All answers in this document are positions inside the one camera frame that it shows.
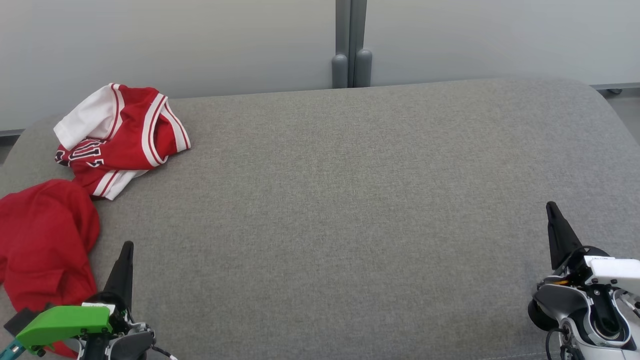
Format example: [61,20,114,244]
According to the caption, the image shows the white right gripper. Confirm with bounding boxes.
[546,201,640,296]

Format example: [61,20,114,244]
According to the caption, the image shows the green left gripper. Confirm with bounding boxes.
[4,241,135,356]

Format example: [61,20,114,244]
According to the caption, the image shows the red shorts with white trim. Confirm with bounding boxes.
[0,179,101,359]

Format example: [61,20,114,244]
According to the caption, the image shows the red white basketball jersey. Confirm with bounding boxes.
[53,83,192,201]

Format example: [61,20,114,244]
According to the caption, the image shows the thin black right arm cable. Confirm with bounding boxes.
[545,327,576,360]

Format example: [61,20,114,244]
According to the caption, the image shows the grey partition post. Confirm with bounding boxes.
[350,0,373,88]
[332,0,351,89]

